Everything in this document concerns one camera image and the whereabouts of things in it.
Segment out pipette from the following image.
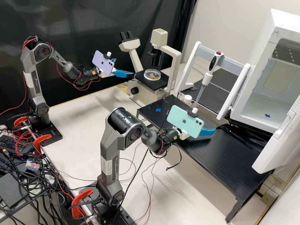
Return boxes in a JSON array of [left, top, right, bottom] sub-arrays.
[[192, 50, 225, 111]]

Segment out incubator door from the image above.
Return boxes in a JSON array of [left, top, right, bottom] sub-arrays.
[[251, 95, 300, 174]]

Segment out small circuit board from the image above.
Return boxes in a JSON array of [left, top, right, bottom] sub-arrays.
[[25, 159, 41, 170]]

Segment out left wrist camera phone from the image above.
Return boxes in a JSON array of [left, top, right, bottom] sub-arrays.
[[92, 50, 117, 76]]

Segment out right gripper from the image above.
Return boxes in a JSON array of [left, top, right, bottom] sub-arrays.
[[173, 110, 218, 139]]

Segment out right wrist camera phone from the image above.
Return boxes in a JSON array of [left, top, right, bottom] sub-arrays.
[[167, 105, 205, 138]]

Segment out white incubator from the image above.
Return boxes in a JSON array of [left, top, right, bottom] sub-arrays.
[[229, 8, 300, 134]]

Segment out red clamp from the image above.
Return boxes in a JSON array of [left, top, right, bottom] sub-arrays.
[[71, 188, 94, 218], [33, 134, 53, 156], [13, 116, 31, 129]]

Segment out white pipette stand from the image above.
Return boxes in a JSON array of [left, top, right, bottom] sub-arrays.
[[174, 41, 252, 121]]

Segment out wrist camera phone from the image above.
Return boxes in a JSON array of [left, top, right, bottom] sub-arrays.
[[92, 50, 117, 76], [167, 105, 205, 138]]

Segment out black flat box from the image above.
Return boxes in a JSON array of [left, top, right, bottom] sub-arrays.
[[0, 172, 29, 209]]

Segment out petri dish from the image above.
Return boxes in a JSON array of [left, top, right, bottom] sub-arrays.
[[143, 68, 162, 80]]

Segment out red wire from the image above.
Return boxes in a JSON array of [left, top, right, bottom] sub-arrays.
[[0, 75, 27, 117]]

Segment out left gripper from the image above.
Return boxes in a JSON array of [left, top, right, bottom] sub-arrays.
[[99, 57, 134, 80]]

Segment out cream microscope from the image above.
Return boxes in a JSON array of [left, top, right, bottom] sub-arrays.
[[118, 28, 182, 104]]

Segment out black power adapter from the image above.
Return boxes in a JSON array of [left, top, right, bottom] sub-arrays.
[[0, 135, 35, 156]]

